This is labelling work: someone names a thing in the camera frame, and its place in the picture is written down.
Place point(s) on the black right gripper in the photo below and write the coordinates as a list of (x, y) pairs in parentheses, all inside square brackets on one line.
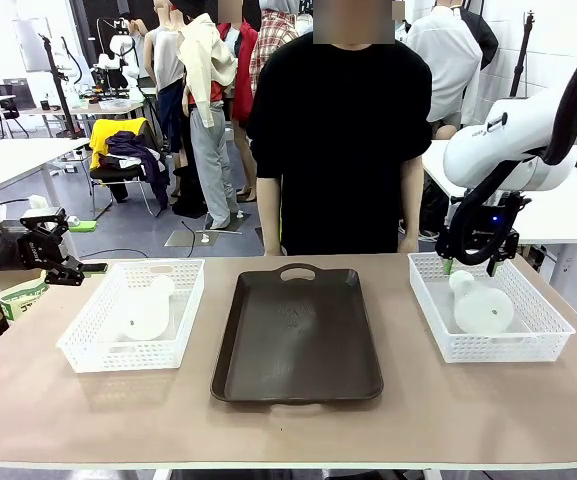
[(488, 235)]

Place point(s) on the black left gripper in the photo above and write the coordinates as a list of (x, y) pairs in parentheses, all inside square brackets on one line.
[(32, 252)]

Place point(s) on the translucent white conical flask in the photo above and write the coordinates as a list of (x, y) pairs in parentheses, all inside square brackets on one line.
[(483, 310), (143, 312)]

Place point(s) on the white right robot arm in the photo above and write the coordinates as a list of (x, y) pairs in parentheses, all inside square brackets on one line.
[(518, 145)]

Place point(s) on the person's right forearm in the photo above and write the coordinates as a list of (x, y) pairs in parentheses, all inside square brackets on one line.
[(269, 210)]

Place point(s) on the person's left forearm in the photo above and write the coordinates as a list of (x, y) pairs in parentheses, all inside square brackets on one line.
[(410, 200)]

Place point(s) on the person's left hand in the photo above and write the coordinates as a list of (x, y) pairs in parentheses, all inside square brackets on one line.
[(408, 244)]

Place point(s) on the person's right hand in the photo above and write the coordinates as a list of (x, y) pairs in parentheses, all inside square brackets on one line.
[(272, 246)]

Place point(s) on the green flat floor object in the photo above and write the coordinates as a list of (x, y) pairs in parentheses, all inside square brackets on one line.
[(83, 226)]

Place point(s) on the green and white tape box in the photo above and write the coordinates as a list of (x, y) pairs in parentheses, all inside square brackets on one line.
[(20, 300)]

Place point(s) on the white perforated plastic basket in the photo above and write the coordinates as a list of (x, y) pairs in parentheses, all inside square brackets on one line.
[(543, 310), (83, 345)]

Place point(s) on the black chair with clothes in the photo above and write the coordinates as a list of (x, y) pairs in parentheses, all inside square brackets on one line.
[(118, 175)]

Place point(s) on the large white table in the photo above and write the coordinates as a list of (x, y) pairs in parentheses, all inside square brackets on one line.
[(568, 215)]

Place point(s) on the dark purple garment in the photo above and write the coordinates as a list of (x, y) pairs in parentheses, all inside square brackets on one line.
[(143, 160)]

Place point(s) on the black boots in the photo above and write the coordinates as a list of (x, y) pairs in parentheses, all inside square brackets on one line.
[(188, 195)]

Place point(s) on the yellow garment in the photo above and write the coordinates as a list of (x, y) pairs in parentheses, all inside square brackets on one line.
[(113, 129)]

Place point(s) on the cluttered background desk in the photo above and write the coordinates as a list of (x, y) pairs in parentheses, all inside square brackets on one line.
[(93, 107)]

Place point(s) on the person in black sweater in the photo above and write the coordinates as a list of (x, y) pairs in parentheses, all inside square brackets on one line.
[(340, 150)]

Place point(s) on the black office chair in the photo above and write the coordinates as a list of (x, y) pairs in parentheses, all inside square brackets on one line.
[(3, 110)]

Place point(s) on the dark brown plastic tray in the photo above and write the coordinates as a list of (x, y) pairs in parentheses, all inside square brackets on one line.
[(293, 345)]

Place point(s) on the thin black tripod stand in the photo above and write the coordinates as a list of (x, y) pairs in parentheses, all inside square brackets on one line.
[(520, 60)]

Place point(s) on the mannequin with white shirt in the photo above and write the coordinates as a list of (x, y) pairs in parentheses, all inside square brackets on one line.
[(448, 55)]

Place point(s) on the mannequin with cream jacket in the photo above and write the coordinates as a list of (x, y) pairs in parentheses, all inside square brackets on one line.
[(208, 100)]

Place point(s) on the black hanging garment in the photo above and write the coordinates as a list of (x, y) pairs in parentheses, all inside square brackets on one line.
[(483, 40)]

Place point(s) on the mannequin with white tank top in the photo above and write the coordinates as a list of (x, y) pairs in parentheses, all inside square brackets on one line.
[(165, 65)]

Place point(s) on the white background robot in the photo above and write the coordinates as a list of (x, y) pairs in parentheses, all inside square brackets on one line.
[(118, 50)]

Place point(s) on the mannequin with red jacket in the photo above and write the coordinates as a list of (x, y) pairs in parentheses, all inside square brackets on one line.
[(242, 75)]

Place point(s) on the mannequin with plaid shirt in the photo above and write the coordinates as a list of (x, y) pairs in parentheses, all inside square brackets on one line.
[(273, 45)]

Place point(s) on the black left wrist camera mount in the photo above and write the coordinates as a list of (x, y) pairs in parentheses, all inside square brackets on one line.
[(43, 219)]

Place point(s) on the grey mannequin base plate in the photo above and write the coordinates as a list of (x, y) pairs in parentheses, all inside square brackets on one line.
[(188, 239)]

